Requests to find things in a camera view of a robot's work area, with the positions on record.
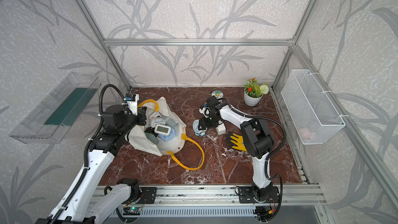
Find white rectangular alarm clock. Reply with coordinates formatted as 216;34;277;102
216;123;226;135

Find light blue square clock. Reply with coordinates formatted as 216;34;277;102
154;124;177;142

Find white potted artificial plant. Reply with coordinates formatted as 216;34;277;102
244;78;269;107

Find blue round alarm clock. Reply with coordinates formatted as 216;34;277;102
192;119;207;136

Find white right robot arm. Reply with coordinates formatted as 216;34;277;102
198;96;287;202

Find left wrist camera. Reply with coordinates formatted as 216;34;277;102
124;93;140;115

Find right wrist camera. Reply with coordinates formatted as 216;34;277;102
199;107;210;118

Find white digital LCD clock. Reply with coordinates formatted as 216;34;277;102
154;124;172;136

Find black round clock back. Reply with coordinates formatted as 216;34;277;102
150;117;166;128

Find clear plastic wall tray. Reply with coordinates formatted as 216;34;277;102
9;72;101;144

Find grey square alarm clock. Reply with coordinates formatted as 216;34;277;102
145;131;159;145

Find green circuit board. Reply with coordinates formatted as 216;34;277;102
123;206;143;216

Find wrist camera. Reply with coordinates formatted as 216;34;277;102
199;107;210;118
124;93;140;115

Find aluminium cage frame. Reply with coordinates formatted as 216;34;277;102
74;0;398;206

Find white canvas bag yellow handles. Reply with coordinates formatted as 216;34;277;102
125;94;205;171

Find yellow black work glove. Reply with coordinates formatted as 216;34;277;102
226;132;247;152

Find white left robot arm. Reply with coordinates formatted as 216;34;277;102
36;84;146;224

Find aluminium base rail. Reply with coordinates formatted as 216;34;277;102
90;184;327;218

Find white wire mesh basket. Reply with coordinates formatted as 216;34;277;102
282;69;346;145

